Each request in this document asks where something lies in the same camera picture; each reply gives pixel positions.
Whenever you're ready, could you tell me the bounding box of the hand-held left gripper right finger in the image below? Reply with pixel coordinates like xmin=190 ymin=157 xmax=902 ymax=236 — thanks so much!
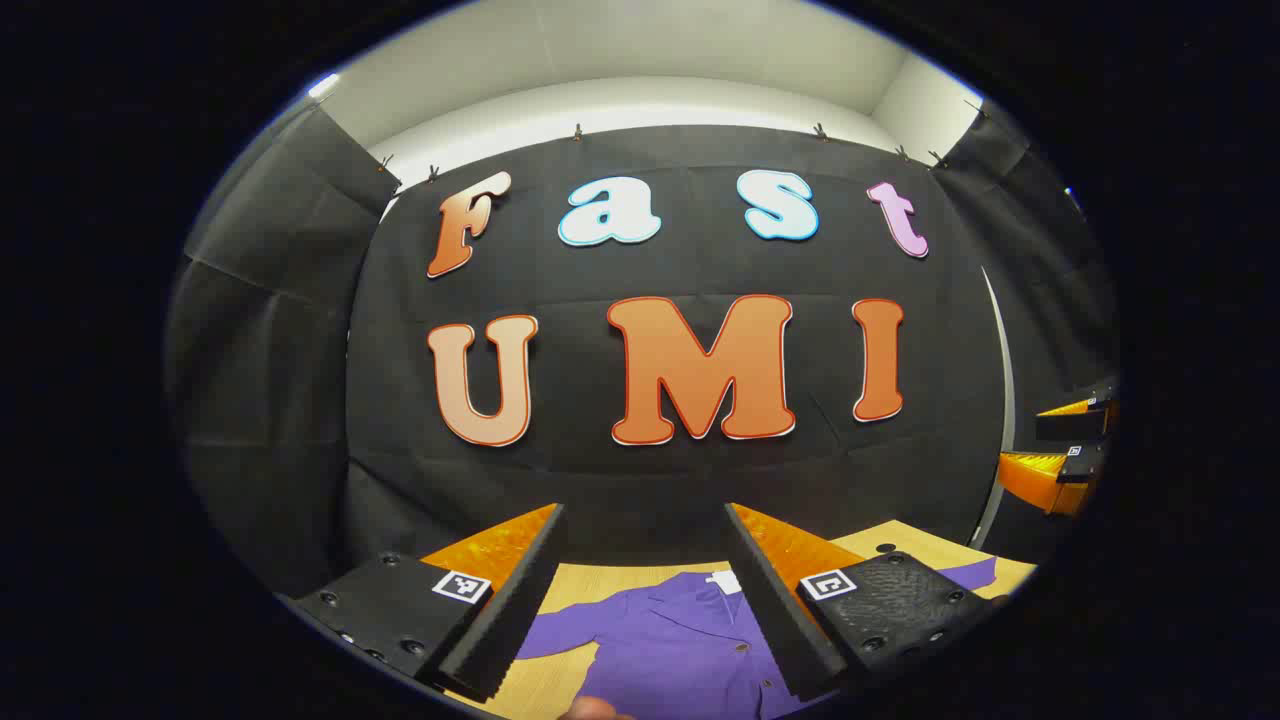
xmin=724 ymin=502 xmax=1011 ymax=703

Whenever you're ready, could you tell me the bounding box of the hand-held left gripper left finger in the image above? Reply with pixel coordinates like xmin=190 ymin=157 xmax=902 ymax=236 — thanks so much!
xmin=290 ymin=502 xmax=569 ymax=703

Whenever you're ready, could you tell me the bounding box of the purple button shirt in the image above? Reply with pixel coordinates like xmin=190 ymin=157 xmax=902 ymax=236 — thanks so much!
xmin=515 ymin=558 xmax=999 ymax=720

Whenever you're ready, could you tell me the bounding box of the grey white upright beam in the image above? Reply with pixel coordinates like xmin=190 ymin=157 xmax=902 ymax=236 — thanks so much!
xmin=968 ymin=268 xmax=1017 ymax=551

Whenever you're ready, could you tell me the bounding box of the row of small cloth clips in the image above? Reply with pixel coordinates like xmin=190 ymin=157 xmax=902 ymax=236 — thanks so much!
xmin=375 ymin=98 xmax=986 ymax=186

